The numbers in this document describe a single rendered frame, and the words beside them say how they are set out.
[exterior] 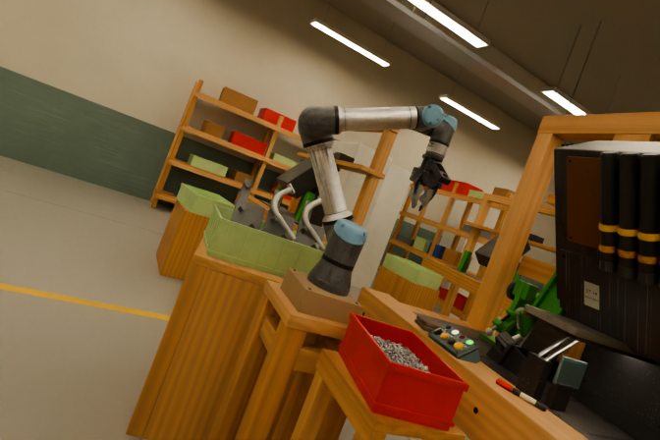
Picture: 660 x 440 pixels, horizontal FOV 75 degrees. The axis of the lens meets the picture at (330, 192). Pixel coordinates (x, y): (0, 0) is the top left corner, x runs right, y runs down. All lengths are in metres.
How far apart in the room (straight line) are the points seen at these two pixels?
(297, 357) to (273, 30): 7.50
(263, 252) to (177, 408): 0.73
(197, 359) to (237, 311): 0.25
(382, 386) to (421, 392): 0.10
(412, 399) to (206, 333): 1.09
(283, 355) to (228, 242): 0.70
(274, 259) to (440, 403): 1.08
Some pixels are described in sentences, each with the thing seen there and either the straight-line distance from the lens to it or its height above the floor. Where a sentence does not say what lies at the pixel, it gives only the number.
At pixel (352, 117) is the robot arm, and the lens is 1.44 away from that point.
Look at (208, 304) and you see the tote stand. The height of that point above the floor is 0.61.
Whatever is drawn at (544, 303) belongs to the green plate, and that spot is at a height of 1.14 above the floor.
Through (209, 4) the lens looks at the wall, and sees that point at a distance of 8.29.
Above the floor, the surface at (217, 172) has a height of 0.89.
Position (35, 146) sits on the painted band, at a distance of 8.07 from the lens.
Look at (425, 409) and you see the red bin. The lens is 1.12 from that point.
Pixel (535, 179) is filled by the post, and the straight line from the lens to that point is 2.21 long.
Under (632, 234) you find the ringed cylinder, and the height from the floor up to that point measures 1.38.
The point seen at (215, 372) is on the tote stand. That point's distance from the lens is 2.03.
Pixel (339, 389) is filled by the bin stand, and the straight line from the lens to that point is 1.19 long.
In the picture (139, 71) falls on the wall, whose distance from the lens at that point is 7.99.
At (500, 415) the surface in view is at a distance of 1.28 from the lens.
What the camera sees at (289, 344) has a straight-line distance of 1.36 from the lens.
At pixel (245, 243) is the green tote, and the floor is 0.89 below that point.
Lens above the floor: 1.22
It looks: level
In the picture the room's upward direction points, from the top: 21 degrees clockwise
